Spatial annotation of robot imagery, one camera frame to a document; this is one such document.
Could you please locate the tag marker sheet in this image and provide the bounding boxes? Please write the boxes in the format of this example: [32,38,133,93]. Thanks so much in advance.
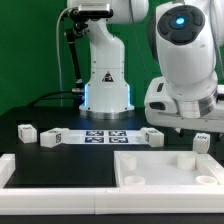
[64,130,146,145]

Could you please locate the white U-shaped fence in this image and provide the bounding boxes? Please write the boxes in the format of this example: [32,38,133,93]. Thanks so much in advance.
[0,154,224,215]

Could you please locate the grey cable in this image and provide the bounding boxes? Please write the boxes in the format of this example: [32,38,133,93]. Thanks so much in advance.
[55,7,72,108]

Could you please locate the white square table top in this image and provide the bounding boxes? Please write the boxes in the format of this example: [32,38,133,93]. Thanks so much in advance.
[114,151,224,187]

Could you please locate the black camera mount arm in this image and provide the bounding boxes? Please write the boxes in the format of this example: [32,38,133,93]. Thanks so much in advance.
[64,13,88,91]

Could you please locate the black cables at base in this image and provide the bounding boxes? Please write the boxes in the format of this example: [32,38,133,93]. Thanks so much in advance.
[26,87,86,108]

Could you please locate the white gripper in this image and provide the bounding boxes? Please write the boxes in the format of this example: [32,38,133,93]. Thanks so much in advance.
[144,77,224,133]

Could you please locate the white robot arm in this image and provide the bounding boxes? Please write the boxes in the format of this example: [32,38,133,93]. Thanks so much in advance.
[67,0,224,133]

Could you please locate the black camera on mount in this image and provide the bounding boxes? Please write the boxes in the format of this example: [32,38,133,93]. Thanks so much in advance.
[78,3,113,18]

